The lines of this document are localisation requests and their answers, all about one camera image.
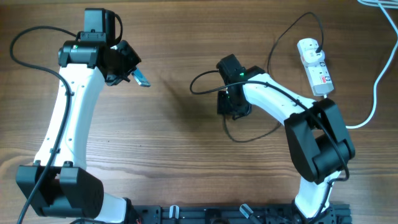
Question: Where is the cyan screen smartphone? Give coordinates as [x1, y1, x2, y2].
[132, 68, 151, 87]

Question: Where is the black charging cable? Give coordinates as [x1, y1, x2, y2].
[221, 11, 325, 144]

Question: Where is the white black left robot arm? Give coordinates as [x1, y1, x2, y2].
[16, 8, 150, 223]

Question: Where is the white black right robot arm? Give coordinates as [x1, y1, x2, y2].
[216, 54, 355, 223]

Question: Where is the white charger plug adapter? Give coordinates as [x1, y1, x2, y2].
[301, 49, 325, 67]

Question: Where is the white power strip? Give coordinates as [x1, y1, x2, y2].
[297, 38, 334, 97]

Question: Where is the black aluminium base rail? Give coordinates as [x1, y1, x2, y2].
[134, 203, 353, 224]

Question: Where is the white power strip cord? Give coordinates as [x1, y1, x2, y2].
[323, 0, 398, 130]

